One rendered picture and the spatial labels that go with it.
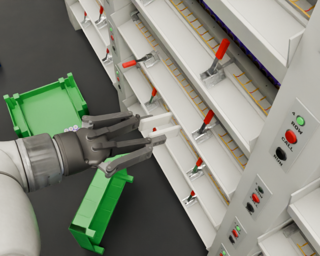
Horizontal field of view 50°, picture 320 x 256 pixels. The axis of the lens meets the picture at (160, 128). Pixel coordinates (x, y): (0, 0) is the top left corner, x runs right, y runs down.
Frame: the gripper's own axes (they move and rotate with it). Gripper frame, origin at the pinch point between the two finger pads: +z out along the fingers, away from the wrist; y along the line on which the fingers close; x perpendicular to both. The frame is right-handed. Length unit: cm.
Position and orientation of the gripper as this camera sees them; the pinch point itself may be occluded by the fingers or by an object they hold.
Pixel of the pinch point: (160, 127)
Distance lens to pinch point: 68.2
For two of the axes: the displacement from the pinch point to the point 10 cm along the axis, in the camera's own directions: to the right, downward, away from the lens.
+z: 8.7, -2.4, 4.3
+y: 4.5, 7.4, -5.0
